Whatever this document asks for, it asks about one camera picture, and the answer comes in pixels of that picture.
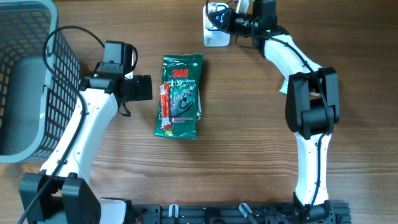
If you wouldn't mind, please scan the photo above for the teal tissue pack wrapper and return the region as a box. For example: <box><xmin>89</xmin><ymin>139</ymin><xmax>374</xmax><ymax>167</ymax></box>
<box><xmin>279</xmin><ymin>80</ymin><xmax>289</xmax><ymax>95</ymax></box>

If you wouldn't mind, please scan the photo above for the red stick packet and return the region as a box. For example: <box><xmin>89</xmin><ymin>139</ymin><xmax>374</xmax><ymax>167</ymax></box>
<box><xmin>160</xmin><ymin>83</ymin><xmax>172</xmax><ymax>130</ymax></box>

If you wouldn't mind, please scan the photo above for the grey plastic basket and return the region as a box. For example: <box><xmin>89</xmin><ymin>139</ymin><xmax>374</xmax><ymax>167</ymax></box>
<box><xmin>1</xmin><ymin>0</ymin><xmax>81</xmax><ymax>164</ymax></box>

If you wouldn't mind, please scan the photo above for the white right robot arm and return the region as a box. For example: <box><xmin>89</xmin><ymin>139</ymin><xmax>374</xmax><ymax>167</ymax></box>
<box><xmin>205</xmin><ymin>1</ymin><xmax>340</xmax><ymax>223</ymax></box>

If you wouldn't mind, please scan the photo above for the green 3M gloves pack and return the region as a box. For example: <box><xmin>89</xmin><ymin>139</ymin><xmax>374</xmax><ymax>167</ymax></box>
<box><xmin>154</xmin><ymin>54</ymin><xmax>203</xmax><ymax>139</ymax></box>

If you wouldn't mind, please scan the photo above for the red tissue packet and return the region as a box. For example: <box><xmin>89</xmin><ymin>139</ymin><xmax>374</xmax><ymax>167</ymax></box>
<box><xmin>205</xmin><ymin>2</ymin><xmax>227</xmax><ymax>31</ymax></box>

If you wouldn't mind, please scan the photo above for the white barcode scanner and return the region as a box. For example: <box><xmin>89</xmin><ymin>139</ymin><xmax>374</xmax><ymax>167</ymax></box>
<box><xmin>203</xmin><ymin>2</ymin><xmax>230</xmax><ymax>47</ymax></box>

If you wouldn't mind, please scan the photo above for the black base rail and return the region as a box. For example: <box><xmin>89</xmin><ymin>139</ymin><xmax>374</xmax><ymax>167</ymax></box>
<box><xmin>128</xmin><ymin>202</ymin><xmax>352</xmax><ymax>224</ymax></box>

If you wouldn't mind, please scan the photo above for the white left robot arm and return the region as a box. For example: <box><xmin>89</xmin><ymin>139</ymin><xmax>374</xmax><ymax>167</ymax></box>
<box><xmin>19</xmin><ymin>40</ymin><xmax>152</xmax><ymax>223</ymax></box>

